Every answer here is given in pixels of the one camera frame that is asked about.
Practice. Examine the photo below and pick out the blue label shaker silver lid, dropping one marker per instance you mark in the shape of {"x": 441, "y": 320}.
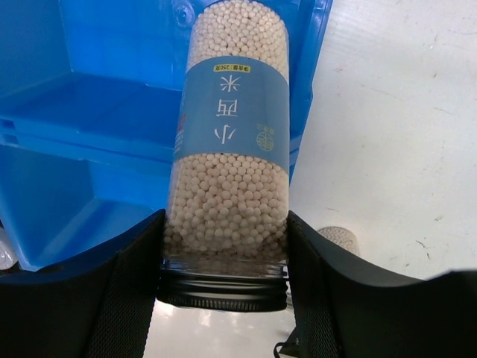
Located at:
{"x": 224, "y": 244}

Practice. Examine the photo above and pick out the blue bin compartment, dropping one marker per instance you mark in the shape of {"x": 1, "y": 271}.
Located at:
{"x": 71, "y": 181}
{"x": 98, "y": 74}

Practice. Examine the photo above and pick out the blue bin middle compartment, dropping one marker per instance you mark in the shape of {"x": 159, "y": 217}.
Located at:
{"x": 98, "y": 74}

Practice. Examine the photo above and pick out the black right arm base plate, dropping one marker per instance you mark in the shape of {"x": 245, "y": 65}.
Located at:
{"x": 289, "y": 348}

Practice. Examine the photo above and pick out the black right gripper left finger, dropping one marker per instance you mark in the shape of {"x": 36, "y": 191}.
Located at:
{"x": 96, "y": 304}

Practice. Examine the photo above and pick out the blue bin near compartment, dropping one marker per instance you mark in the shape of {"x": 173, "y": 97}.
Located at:
{"x": 71, "y": 181}

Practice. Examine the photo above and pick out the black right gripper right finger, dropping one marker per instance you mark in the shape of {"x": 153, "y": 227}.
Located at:
{"x": 345, "y": 306}

